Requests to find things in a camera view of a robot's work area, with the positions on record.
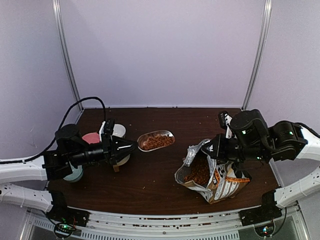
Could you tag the pink pet bowl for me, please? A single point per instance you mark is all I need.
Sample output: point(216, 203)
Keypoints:
point(91, 138)

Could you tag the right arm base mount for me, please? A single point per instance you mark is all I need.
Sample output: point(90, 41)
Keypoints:
point(263, 216)

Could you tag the left metal frame post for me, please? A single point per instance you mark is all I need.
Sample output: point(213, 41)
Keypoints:
point(56, 4)

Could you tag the front aluminium rail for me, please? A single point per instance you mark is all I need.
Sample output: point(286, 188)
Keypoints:
point(225, 225)

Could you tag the pet food bag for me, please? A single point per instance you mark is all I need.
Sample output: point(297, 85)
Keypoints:
point(213, 181)

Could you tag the cream pet bowl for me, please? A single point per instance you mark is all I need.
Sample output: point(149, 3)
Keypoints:
point(116, 167)

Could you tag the metal frame post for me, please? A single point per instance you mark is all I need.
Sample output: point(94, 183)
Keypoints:
point(56, 4)
point(263, 35)

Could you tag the white ceramic bowl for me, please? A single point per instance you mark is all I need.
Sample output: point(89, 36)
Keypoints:
point(119, 130)

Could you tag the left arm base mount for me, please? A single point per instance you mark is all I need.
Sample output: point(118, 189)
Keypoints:
point(64, 218)

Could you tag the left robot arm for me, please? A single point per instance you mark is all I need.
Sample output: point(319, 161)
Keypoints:
point(72, 152)

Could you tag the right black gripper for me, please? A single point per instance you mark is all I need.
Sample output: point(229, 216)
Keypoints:
point(218, 153)

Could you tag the light blue ceramic bowl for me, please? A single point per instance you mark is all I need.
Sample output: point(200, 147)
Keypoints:
point(75, 176)

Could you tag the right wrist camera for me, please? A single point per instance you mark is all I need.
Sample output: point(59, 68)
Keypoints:
point(224, 122)

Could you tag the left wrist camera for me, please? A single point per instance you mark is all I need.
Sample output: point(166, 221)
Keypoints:
point(106, 129)

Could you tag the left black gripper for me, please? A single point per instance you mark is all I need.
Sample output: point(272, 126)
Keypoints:
point(110, 156)

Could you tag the right metal frame post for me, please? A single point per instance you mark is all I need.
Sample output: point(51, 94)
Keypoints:
point(263, 35)

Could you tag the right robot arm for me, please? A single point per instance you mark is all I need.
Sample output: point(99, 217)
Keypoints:
point(247, 137)

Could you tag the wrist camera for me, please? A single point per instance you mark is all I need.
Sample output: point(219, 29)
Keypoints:
point(224, 122)
point(106, 129)

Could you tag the metal food scoop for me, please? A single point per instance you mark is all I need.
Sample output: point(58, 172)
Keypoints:
point(155, 140)

